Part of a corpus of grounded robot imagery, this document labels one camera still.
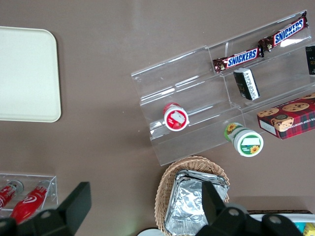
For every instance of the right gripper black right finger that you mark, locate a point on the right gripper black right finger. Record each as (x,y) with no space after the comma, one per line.
(214,209)

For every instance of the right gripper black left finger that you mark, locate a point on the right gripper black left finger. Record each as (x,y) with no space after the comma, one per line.
(73,204)

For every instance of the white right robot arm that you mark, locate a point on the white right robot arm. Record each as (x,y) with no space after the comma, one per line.
(150,233)

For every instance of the aluminium foil tray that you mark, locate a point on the aluminium foil tray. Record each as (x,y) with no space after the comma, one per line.
(187,201)
(189,173)

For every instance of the white rectangular snack tray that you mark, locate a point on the white rectangular snack tray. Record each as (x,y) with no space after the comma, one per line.
(256,216)

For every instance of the light wicker basket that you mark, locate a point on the light wicker basket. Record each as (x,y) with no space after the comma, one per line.
(163,186)

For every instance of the cream plastic tray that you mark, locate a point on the cream plastic tray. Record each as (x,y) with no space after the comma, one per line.
(27,73)

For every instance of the clear acrylic bottle rack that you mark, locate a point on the clear acrylic bottle rack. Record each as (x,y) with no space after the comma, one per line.
(53,186)

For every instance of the red cola bottle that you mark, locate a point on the red cola bottle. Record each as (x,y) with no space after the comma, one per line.
(6,195)
(27,202)

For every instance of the green sunflower snack cup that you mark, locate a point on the green sunflower snack cup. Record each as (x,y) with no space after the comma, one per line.
(247,142)

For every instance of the teal snack packet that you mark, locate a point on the teal snack packet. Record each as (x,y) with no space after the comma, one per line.
(299,226)

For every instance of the red lidded snack cup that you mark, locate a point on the red lidded snack cup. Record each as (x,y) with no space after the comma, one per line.
(176,119)

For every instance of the yellow snack packet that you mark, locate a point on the yellow snack packet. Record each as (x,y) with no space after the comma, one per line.
(309,229)

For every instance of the red tartan cookie box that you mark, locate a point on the red tartan cookie box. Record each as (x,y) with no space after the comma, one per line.
(290,118)

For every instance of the small black chocolate box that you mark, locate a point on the small black chocolate box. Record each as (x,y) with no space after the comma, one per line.
(310,60)
(247,84)

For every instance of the clear acrylic tiered shelf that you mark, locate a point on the clear acrylic tiered shelf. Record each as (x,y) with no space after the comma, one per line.
(192,81)

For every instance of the Snickers chocolate bar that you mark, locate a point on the Snickers chocolate bar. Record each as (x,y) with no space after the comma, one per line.
(241,59)
(288,32)

